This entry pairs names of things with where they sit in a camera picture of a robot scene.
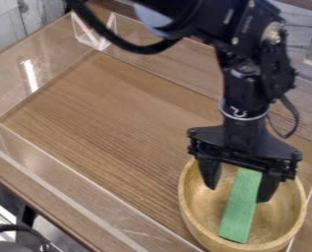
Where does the brown wooden bowl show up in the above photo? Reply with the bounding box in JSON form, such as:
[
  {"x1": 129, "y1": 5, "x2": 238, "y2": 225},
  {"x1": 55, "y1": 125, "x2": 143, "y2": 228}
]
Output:
[{"x1": 178, "y1": 158, "x2": 306, "y2": 252}]

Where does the clear acrylic tray wall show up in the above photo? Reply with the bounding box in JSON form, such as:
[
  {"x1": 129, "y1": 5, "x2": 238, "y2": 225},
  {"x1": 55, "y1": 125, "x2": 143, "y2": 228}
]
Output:
[{"x1": 0, "y1": 16, "x2": 312, "y2": 252}]

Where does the clear acrylic corner bracket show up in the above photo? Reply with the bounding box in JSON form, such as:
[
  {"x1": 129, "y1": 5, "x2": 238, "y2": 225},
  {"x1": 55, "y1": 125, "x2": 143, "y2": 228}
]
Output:
[{"x1": 71, "y1": 13, "x2": 111, "y2": 51}]

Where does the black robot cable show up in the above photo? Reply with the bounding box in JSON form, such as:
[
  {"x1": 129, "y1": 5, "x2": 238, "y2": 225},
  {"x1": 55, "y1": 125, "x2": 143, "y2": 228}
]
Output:
[{"x1": 64, "y1": 0, "x2": 300, "y2": 140}]

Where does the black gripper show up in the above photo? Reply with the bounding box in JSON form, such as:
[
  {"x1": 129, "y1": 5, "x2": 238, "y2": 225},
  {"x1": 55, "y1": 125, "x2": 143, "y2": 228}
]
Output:
[{"x1": 186, "y1": 111, "x2": 304, "y2": 204}]

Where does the green rectangular block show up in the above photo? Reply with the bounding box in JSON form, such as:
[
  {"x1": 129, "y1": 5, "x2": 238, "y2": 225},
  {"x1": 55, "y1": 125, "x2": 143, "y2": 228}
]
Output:
[{"x1": 218, "y1": 168, "x2": 262, "y2": 244}]

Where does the black cable near floor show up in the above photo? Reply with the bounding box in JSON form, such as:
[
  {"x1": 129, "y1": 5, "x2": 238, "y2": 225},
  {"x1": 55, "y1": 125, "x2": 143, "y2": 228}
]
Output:
[{"x1": 0, "y1": 223, "x2": 50, "y2": 252}]

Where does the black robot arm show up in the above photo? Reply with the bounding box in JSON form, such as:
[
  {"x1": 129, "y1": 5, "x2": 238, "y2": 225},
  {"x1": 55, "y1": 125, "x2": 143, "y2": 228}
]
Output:
[{"x1": 133, "y1": 0, "x2": 302, "y2": 203}]

